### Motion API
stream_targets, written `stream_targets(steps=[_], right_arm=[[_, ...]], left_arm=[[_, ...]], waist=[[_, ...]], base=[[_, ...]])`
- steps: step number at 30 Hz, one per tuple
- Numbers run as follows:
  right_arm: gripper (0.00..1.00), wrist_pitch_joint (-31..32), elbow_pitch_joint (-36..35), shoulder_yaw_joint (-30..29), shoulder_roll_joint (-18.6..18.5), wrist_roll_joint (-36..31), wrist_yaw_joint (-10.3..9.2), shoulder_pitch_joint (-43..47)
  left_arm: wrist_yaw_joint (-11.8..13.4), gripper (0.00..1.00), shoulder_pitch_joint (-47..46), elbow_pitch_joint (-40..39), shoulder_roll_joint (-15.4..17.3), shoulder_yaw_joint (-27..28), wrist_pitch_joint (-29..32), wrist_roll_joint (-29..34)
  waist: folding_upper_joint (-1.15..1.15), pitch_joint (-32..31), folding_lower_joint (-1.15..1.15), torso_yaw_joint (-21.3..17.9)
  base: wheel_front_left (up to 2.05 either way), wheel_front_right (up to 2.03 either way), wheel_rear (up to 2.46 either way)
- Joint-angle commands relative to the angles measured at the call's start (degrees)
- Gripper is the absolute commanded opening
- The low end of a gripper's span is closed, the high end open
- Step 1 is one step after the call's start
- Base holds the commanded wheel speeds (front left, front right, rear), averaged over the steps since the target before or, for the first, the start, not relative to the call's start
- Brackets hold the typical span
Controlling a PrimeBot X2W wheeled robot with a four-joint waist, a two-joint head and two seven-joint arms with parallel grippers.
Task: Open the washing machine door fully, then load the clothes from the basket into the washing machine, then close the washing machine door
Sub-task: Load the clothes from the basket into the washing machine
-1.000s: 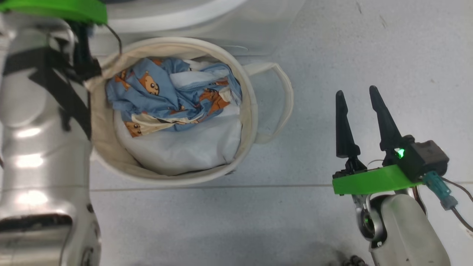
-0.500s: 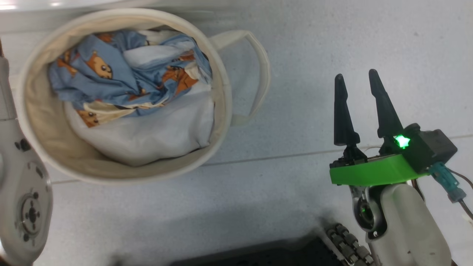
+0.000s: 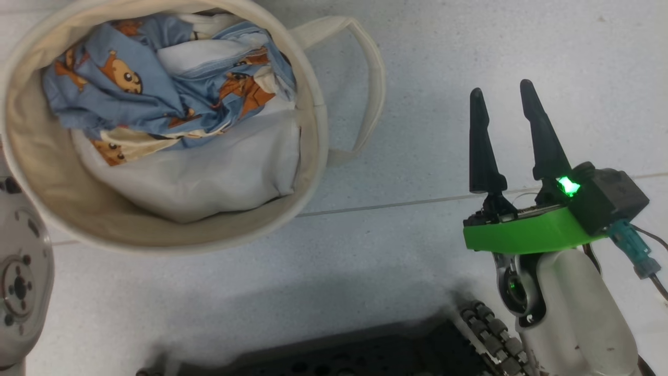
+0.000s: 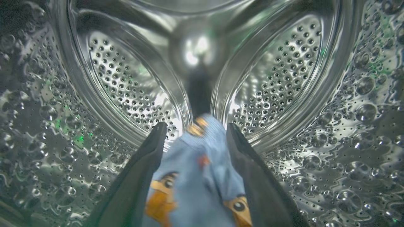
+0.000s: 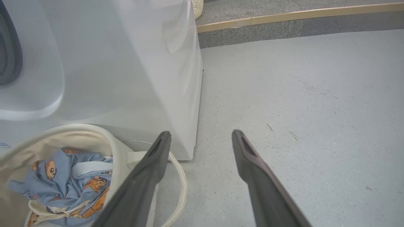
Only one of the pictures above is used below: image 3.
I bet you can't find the teal cable connector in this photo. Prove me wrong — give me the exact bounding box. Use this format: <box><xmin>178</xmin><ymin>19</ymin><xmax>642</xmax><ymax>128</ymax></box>
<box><xmin>607</xmin><ymin>219</ymin><xmax>662</xmax><ymax>280</ymax></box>

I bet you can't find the cream fabric laundry basket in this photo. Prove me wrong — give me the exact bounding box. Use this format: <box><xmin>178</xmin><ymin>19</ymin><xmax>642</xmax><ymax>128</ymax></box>
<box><xmin>0</xmin><ymin>0</ymin><xmax>387</xmax><ymax>255</ymax></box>

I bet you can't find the blue cartoon print pyjama garment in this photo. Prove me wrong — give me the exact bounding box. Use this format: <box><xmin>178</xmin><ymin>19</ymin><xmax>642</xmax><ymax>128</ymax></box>
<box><xmin>42</xmin><ymin>13</ymin><xmax>298</xmax><ymax>168</ymax></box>

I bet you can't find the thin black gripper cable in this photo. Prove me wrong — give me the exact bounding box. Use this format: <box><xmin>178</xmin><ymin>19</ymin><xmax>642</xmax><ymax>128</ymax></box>
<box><xmin>630</xmin><ymin>224</ymin><xmax>668</xmax><ymax>302</ymax></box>

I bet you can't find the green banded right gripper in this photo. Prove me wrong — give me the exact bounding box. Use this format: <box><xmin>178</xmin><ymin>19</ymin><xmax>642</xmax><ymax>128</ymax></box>
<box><xmin>462</xmin><ymin>79</ymin><xmax>609</xmax><ymax>255</ymax></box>

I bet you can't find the white cloth basket liner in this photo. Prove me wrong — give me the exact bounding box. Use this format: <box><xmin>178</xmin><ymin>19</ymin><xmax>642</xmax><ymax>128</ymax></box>
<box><xmin>70</xmin><ymin>97</ymin><xmax>303</xmax><ymax>224</ymax></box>

